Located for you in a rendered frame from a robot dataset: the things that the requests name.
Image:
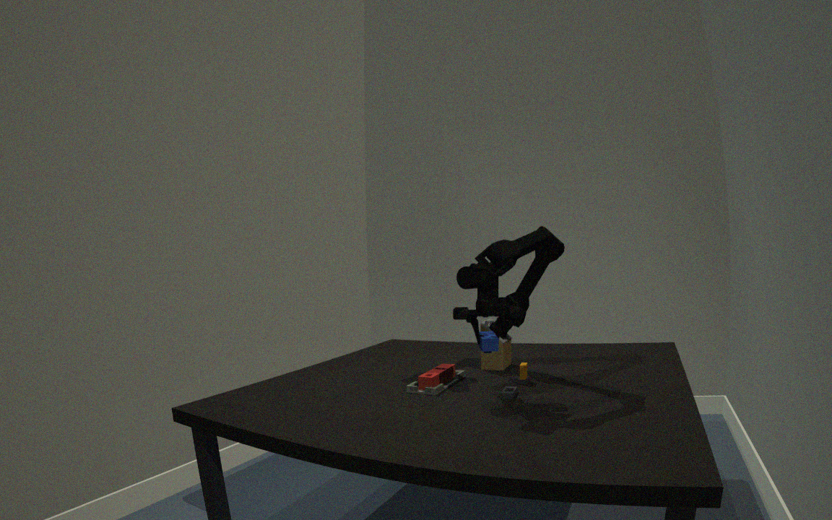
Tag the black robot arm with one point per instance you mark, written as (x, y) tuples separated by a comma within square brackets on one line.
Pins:
[(503, 255)]

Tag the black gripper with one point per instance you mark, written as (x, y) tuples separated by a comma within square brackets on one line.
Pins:
[(513, 311)]

